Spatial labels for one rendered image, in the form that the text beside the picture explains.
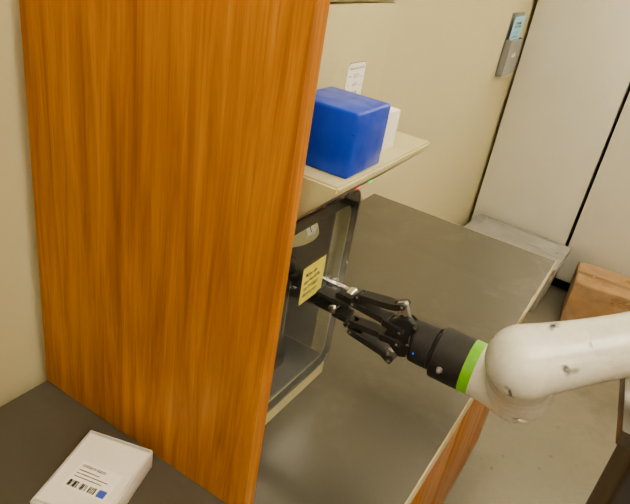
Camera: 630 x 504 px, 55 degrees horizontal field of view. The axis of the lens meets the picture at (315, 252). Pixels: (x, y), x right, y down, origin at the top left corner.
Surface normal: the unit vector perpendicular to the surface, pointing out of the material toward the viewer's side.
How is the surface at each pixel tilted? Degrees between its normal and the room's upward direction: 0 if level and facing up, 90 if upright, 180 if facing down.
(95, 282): 90
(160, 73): 90
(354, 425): 0
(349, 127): 90
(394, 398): 0
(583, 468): 0
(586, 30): 90
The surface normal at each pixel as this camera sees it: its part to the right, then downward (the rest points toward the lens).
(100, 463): 0.15, -0.87
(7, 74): 0.84, 0.37
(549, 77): -0.53, 0.33
